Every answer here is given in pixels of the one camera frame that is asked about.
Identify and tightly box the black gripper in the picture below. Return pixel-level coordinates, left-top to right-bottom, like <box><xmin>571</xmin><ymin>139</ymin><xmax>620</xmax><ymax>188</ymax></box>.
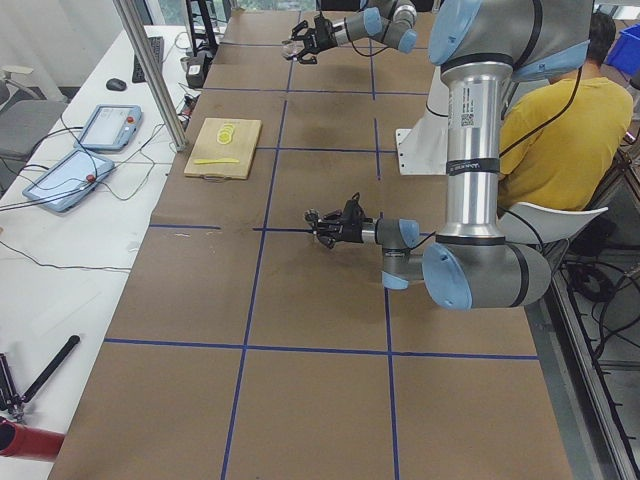
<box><xmin>290</xmin><ymin>14</ymin><xmax>338</xmax><ymax>64</ymax></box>
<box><xmin>312</xmin><ymin>192</ymin><xmax>376</xmax><ymax>249</ymax></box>

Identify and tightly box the clear glass shaker cup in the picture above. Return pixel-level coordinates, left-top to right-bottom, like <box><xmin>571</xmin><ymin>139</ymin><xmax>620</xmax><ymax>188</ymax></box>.
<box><xmin>282</xmin><ymin>40</ymin><xmax>304</xmax><ymax>62</ymax></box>

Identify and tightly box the steel jigger measuring cup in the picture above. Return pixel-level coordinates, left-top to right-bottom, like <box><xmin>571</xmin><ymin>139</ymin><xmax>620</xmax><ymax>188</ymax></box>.
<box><xmin>304</xmin><ymin>209</ymin><xmax>320</xmax><ymax>235</ymax></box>

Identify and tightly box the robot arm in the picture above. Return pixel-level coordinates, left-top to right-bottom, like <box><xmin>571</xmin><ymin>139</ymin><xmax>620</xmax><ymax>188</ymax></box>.
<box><xmin>305</xmin><ymin>1</ymin><xmax>593</xmax><ymax>310</ymax></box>
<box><xmin>282</xmin><ymin>1</ymin><xmax>443</xmax><ymax>64</ymax></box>

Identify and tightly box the black box device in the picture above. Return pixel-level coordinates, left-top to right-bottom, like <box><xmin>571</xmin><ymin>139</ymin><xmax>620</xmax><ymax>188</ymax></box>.
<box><xmin>186</xmin><ymin>51</ymin><xmax>213</xmax><ymax>89</ymax></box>

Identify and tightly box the yellow plastic knife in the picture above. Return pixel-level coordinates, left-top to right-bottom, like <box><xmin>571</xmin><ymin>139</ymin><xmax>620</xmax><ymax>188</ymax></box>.
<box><xmin>193</xmin><ymin>157</ymin><xmax>240</xmax><ymax>165</ymax></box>

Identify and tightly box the wooden cutting board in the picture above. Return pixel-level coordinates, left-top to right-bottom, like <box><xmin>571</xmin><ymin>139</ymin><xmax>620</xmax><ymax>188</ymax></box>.
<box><xmin>184</xmin><ymin>118</ymin><xmax>262</xmax><ymax>180</ymax></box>

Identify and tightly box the black keyboard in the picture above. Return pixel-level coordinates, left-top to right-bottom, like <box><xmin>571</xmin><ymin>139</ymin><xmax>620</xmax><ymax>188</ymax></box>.
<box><xmin>131</xmin><ymin>35</ymin><xmax>166</xmax><ymax>85</ymax></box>

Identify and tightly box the white plastic chair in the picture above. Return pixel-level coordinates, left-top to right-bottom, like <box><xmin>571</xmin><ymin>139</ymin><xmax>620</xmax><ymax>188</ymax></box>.
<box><xmin>497</xmin><ymin>202</ymin><xmax>608</xmax><ymax>245</ymax></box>

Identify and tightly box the black computer mouse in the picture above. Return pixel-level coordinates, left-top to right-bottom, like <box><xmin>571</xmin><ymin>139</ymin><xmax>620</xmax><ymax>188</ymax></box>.
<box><xmin>105</xmin><ymin>78</ymin><xmax>127</xmax><ymax>92</ymax></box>

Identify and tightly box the far teach pendant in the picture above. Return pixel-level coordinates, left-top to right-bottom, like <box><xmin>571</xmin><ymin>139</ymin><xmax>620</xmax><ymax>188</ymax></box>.
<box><xmin>75</xmin><ymin>104</ymin><xmax>142</xmax><ymax>153</ymax></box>

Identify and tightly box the teach pendant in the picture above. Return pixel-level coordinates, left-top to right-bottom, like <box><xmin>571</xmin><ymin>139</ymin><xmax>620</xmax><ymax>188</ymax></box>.
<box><xmin>22</xmin><ymin>149</ymin><xmax>115</xmax><ymax>213</ymax></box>
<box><xmin>75</xmin><ymin>104</ymin><xmax>142</xmax><ymax>153</ymax></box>

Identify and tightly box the person in yellow shirt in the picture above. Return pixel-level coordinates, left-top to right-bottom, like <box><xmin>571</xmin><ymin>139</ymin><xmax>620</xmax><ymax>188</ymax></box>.
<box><xmin>498</xmin><ymin>12</ymin><xmax>633</xmax><ymax>211</ymax></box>

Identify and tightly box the near teach pendant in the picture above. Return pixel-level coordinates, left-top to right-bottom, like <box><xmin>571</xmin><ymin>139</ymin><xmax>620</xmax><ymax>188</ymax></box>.
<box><xmin>22</xmin><ymin>149</ymin><xmax>115</xmax><ymax>213</ymax></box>

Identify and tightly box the blue storage bin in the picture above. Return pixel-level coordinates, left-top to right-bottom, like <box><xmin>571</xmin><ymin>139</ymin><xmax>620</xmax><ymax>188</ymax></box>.
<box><xmin>605</xmin><ymin>24</ymin><xmax>640</xmax><ymax>74</ymax></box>

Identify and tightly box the red cylinder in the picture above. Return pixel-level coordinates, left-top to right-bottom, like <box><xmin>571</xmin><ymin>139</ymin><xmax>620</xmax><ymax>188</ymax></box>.
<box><xmin>1</xmin><ymin>419</ymin><xmax>65</xmax><ymax>462</ymax></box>

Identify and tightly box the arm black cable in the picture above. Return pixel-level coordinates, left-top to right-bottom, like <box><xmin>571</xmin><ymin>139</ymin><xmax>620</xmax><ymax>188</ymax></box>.
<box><xmin>314</xmin><ymin>0</ymin><xmax>386</xmax><ymax>57</ymax></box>
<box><xmin>404</xmin><ymin>64</ymin><xmax>586</xmax><ymax>251</ymax></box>

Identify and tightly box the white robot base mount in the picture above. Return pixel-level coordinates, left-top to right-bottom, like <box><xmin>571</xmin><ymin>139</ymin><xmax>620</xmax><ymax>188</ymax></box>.
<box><xmin>396</xmin><ymin>66</ymin><xmax>449</xmax><ymax>176</ymax></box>

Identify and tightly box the aluminium frame post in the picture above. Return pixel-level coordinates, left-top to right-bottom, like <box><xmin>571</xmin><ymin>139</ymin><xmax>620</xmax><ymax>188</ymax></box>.
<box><xmin>113</xmin><ymin>0</ymin><xmax>187</xmax><ymax>152</ymax></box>

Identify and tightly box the black handled tool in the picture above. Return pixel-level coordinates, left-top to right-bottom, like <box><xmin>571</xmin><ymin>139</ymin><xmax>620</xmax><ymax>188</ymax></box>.
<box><xmin>1</xmin><ymin>335</ymin><xmax>81</xmax><ymax>423</ymax></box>

